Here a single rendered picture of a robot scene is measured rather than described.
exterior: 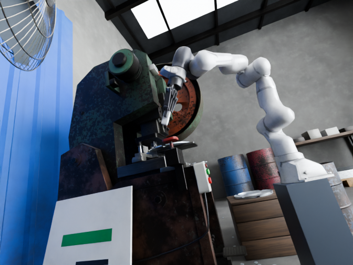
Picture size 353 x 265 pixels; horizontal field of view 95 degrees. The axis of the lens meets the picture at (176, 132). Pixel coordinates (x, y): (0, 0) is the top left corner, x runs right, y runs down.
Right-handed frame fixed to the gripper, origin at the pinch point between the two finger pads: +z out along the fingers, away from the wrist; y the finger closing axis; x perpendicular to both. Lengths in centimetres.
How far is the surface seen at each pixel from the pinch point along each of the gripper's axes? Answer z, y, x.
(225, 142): -57, 363, -11
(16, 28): -11, -44, 42
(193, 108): -30, 66, 7
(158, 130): 2.2, 25.7, 15.3
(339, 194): 13, 89, -112
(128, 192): 39.6, 4.2, 11.4
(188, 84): -53, 66, 17
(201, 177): 23.6, 5.7, -22.2
